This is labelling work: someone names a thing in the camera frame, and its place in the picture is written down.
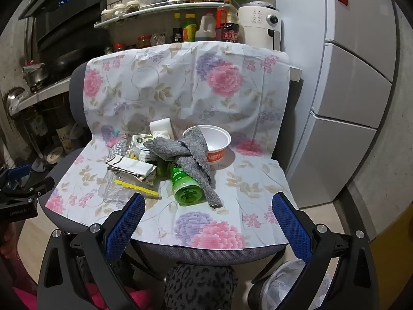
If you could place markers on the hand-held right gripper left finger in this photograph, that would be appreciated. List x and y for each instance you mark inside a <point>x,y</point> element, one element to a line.
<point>125,227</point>

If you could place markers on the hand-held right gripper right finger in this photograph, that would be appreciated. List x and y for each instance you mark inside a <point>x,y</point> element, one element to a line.
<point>290,229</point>

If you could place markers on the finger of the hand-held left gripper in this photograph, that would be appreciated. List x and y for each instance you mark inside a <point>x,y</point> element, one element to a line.
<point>40,188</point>
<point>19,170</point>

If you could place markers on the yellow paper strip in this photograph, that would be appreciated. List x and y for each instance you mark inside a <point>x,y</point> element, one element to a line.
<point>137,188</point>

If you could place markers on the black bin with plastic liner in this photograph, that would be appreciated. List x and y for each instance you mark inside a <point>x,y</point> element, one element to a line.
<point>284,284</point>

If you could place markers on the torn cardboard box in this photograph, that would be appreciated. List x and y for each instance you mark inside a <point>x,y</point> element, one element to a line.
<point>132,168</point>

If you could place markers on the green plastic bottle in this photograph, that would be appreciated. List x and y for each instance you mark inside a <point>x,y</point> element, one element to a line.
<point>186,191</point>

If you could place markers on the crushed clear plastic bottle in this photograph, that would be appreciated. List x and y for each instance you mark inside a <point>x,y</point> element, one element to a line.
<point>119,150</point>

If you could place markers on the green white carton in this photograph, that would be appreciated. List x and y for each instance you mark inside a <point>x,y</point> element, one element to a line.
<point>142,148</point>

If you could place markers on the grey rag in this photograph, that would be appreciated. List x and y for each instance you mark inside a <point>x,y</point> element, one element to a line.
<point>193,161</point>

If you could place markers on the person's left hand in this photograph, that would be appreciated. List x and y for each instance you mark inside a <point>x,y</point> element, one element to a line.
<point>6,242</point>

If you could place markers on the clear plastic tray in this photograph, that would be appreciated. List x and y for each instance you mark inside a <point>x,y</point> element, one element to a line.
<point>121,195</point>

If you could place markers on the green label bottle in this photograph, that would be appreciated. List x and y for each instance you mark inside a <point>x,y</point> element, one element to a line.
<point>37,125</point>

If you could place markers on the white label bottle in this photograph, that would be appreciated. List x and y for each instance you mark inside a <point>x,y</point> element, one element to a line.
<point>66,138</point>

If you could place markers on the green cucumber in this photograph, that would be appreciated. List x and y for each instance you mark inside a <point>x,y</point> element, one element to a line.
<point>161,169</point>

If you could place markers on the grey office chair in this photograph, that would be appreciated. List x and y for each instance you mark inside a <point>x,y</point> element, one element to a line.
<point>193,255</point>

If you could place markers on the pink clothing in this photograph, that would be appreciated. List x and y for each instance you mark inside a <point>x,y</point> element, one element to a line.
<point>19,298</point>

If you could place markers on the person's leopard print leg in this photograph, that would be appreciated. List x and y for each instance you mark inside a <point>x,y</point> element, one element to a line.
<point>200,285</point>

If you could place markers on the steel pot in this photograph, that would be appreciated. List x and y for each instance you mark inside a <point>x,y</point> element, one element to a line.
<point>34,75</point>

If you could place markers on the white sponge block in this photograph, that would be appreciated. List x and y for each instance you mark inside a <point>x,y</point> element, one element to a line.
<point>161,125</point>

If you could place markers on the white orange noodle bowl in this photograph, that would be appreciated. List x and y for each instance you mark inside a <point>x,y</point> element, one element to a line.
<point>216,139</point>

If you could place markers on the black wok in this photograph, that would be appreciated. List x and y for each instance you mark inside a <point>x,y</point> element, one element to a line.
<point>69,60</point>

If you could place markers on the grey refrigerator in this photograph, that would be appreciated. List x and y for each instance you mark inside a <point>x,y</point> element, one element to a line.
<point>338,103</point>

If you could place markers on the floral printed cloth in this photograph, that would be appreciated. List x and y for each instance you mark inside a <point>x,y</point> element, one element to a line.
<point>226,109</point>

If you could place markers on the small dark lid jar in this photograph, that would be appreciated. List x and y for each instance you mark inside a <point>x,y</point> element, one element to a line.
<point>108,51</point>

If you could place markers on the small red lid jar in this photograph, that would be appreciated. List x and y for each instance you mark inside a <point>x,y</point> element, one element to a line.
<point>119,47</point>

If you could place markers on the black range hood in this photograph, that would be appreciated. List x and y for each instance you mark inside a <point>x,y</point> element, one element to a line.
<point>64,13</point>

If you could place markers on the white lid spice jar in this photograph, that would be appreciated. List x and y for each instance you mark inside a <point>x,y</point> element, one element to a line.
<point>118,10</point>
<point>132,6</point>
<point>106,15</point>

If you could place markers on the red lid pickle jar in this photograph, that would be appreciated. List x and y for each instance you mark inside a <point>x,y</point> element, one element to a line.
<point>144,42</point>

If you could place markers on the clear snack bag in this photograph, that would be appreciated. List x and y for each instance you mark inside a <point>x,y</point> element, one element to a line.
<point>158,39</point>

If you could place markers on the dark bottle yellow cap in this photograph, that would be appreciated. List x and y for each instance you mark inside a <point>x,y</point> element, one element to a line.
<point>177,29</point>

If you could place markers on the green yellow sauce bottle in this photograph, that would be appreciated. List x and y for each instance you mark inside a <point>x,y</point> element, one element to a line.
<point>189,28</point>

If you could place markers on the white air fryer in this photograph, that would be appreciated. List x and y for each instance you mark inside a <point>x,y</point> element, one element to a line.
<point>256,22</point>

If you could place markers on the large cooking oil bottle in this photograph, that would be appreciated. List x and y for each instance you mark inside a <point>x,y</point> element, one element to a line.
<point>227,22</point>

